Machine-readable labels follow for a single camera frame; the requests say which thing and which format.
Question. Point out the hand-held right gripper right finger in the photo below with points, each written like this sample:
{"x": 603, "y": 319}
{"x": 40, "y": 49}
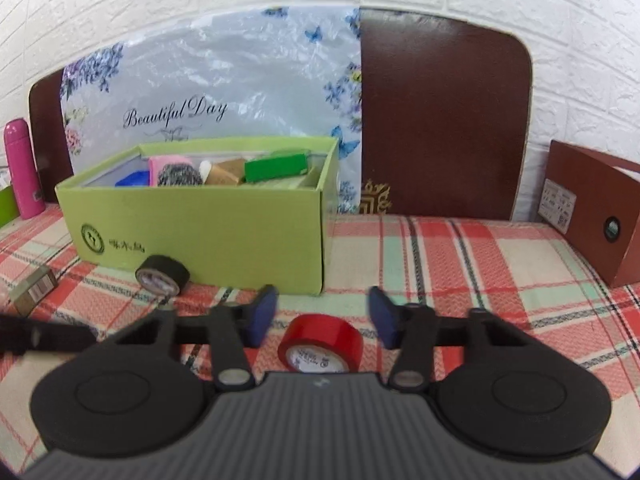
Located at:
{"x": 382, "y": 317}

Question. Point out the small brown gold box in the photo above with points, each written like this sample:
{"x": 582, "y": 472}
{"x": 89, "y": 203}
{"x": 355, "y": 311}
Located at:
{"x": 34, "y": 290}

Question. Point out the blue item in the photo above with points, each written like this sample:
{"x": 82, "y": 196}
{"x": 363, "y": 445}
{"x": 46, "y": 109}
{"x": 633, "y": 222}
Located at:
{"x": 134, "y": 179}

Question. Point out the brown cardboard carton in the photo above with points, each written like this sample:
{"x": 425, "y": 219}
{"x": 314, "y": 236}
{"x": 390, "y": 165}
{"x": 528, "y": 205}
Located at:
{"x": 590, "y": 210}

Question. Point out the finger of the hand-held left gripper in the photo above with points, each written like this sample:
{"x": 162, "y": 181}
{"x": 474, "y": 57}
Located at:
{"x": 50, "y": 339}

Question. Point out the light green storage box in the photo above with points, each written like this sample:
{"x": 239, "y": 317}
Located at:
{"x": 200, "y": 240}

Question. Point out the light green tissue box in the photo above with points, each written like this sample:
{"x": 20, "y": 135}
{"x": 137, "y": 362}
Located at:
{"x": 6, "y": 207}

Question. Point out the long dark green box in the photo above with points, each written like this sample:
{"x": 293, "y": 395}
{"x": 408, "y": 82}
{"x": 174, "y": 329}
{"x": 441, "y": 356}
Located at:
{"x": 275, "y": 167}

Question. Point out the plaid cloth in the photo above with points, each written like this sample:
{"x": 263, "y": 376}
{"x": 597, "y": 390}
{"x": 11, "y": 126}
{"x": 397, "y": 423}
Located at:
{"x": 475, "y": 270}

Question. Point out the floral plastic bag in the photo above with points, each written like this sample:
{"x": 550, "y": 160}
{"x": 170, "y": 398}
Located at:
{"x": 225, "y": 75}

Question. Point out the dark brown wooden board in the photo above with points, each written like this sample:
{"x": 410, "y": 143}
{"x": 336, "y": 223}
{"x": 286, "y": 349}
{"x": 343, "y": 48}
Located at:
{"x": 440, "y": 120}

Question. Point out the pink packet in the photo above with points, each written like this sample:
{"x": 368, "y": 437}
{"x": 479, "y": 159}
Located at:
{"x": 170, "y": 161}

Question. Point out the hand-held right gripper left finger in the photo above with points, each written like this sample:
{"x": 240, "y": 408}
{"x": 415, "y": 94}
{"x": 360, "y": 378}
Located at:
{"x": 262, "y": 317}

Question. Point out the steel wool scrubber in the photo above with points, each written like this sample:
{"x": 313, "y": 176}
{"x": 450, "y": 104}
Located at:
{"x": 180, "y": 176}

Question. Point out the gold box with barcode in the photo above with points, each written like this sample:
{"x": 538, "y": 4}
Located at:
{"x": 225, "y": 174}

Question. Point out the red tape roll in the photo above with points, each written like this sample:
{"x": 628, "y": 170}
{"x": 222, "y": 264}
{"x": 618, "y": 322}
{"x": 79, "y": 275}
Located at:
{"x": 322, "y": 340}

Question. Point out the black tape roll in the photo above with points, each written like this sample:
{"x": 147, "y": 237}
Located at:
{"x": 162, "y": 272}

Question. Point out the pink thermos bottle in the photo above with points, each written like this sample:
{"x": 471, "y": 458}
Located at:
{"x": 24, "y": 170}

